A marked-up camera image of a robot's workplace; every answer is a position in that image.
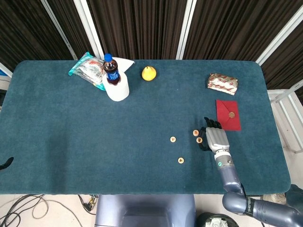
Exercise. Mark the beige sneaker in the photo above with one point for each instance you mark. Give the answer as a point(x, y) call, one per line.
point(273, 198)

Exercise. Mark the teal blue table cloth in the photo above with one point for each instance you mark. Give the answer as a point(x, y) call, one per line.
point(94, 142)

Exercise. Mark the yellow pear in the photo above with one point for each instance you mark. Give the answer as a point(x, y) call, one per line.
point(148, 74)

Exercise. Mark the blue grey right robot arm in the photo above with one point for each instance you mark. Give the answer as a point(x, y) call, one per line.
point(228, 177)

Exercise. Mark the blue grey robot torso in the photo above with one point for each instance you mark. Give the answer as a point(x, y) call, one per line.
point(144, 210)

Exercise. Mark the black trash bin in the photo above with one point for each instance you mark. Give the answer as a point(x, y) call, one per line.
point(213, 221)

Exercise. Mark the cola bottle blue label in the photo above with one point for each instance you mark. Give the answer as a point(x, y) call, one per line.
point(112, 73)

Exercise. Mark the aluminium frame rack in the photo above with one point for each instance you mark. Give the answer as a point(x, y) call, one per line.
point(287, 111)

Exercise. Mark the red envelope gold seal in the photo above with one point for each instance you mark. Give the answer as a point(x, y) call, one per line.
point(230, 123)

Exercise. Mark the teal clear snack bag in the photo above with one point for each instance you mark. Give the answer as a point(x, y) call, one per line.
point(85, 71)

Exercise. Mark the white frame post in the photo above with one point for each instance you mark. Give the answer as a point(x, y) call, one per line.
point(279, 35)
point(59, 29)
point(88, 28)
point(186, 28)

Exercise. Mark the dark brown curtain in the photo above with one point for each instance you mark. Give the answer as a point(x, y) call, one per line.
point(142, 28)

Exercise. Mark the white toilet paper roll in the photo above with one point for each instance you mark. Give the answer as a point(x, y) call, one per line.
point(118, 93)

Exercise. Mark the grey black right robot hand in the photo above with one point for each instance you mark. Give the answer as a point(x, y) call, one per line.
point(216, 139)

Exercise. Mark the person dark trouser leg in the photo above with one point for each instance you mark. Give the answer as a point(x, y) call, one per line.
point(294, 194)

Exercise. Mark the white blue side panel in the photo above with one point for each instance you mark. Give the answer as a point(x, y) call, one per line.
point(4, 72)

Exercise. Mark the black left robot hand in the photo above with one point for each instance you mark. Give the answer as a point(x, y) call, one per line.
point(7, 163)

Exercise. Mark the white paper sheet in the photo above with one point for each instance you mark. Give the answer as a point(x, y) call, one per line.
point(125, 63)

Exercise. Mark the wooden chess piece top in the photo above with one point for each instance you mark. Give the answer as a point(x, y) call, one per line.
point(195, 133)

